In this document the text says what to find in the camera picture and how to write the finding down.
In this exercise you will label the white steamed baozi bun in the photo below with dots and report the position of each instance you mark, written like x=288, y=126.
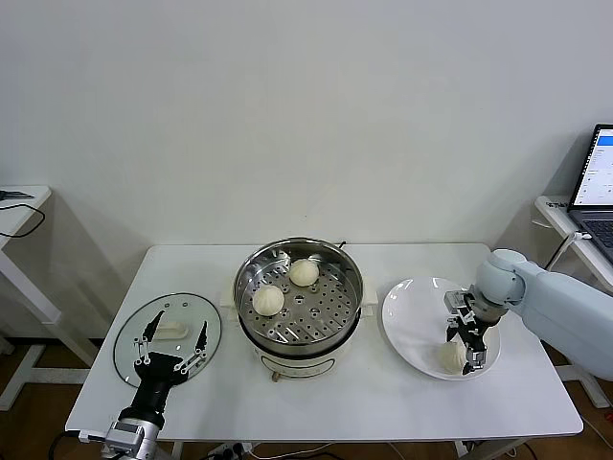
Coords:
x=304, y=273
x=449, y=359
x=268, y=302

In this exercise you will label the white electric cooker base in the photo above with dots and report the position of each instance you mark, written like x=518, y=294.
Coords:
x=297, y=366

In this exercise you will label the round glass pot lid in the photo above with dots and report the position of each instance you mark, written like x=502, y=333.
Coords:
x=167, y=330

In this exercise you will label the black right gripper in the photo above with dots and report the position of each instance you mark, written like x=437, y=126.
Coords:
x=474, y=331

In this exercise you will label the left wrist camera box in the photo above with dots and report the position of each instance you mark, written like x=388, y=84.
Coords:
x=123, y=431

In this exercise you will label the white side table with laptop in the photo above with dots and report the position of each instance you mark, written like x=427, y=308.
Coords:
x=555, y=218

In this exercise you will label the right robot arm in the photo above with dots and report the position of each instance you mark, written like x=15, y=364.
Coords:
x=551, y=306

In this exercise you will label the perforated steel steamer basket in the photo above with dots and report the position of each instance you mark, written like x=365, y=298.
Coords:
x=316, y=316

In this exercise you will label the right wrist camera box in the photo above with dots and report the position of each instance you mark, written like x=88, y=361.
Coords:
x=457, y=302

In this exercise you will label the white power strip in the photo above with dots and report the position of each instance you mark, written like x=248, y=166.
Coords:
x=234, y=449

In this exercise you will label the grey open laptop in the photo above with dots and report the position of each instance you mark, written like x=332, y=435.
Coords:
x=596, y=167

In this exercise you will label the white round plate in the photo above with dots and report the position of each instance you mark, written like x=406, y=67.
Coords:
x=412, y=326

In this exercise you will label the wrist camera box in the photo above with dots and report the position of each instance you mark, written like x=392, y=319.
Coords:
x=457, y=302
x=123, y=431

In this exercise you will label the dark flat device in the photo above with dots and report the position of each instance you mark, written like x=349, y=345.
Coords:
x=14, y=194

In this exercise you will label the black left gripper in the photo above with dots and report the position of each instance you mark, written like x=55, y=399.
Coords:
x=155, y=378

